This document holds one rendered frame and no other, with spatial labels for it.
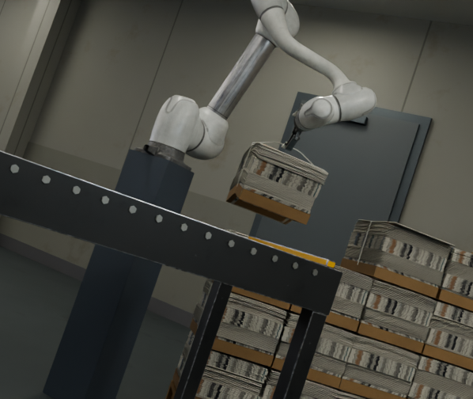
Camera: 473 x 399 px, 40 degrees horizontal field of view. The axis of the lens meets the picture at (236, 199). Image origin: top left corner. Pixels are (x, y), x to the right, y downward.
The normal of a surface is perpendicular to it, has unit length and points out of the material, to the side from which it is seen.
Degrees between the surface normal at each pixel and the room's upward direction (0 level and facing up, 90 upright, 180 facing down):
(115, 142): 90
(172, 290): 90
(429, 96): 90
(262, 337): 90
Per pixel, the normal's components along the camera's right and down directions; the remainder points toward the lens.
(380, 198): -0.43, -0.22
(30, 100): 0.84, 0.25
